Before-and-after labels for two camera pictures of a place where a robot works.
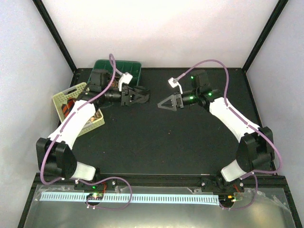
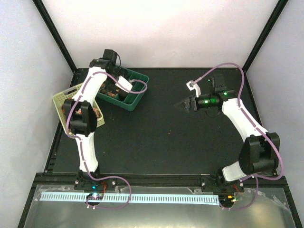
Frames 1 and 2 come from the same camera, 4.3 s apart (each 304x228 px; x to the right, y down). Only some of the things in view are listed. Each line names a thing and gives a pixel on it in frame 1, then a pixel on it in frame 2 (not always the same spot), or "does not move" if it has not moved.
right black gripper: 177,99 -> 188,102
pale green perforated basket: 61,98 does not move
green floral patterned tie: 97,116 does not move
